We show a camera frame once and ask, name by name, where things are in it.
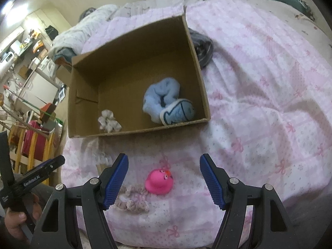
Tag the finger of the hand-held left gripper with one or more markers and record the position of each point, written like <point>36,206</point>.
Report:
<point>51,164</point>

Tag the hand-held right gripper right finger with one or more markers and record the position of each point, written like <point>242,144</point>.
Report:
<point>210,179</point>

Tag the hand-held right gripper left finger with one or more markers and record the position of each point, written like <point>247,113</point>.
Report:
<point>116,181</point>

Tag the white scrunchie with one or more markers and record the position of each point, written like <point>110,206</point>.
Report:
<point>103,158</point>
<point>109,122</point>

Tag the pink rubber duck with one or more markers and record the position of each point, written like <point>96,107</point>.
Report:
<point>157,184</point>

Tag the person's left hand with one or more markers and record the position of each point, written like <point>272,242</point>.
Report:
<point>15,221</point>

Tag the red bag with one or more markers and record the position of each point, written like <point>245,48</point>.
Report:
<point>31,137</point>

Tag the small floor scale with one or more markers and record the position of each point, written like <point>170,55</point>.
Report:
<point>61,94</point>

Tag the white cabinet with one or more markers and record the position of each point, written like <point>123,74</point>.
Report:
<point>41,88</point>

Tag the pink bow print blanket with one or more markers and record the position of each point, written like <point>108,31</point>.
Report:
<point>259,109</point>

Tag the tall cardboard box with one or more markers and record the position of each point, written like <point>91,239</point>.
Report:
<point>62,75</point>

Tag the blue plush toy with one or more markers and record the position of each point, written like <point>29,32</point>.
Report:
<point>158,93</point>

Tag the blue cloth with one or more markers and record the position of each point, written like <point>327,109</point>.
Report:
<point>63,53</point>

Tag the dark striped cloth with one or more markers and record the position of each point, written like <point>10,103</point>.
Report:
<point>203,49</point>

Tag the black hanging garment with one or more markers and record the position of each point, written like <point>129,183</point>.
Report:
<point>51,32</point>

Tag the white floral quilt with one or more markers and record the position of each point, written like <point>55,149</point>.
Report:
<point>83,28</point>

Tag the grey patterned pillow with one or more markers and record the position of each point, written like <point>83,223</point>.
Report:
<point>87,13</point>

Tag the grey floral bedsheet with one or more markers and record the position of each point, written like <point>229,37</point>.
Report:
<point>298,23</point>

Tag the black patterned cloth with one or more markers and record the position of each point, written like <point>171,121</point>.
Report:
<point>306,7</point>

